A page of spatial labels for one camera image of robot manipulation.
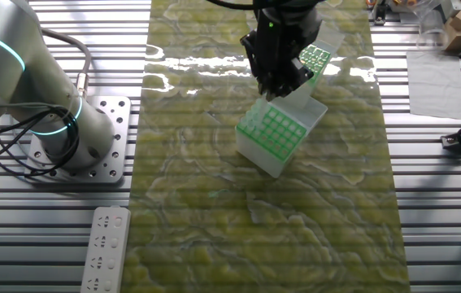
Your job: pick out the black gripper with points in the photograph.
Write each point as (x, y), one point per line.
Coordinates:
(287, 36)

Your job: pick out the green rack pipette tip box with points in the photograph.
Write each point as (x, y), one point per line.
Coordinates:
(262, 158)
(315, 59)

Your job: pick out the white paper sheet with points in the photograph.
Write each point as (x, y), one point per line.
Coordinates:
(435, 85)

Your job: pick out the clear plastic cup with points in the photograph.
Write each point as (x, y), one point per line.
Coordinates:
(431, 28)

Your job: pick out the green marble pattern mat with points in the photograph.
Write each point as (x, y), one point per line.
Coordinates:
(214, 224)

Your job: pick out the white power strip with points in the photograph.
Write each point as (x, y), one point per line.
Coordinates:
(106, 252)

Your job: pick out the silver perforated base plate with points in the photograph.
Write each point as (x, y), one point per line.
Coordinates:
(122, 146)

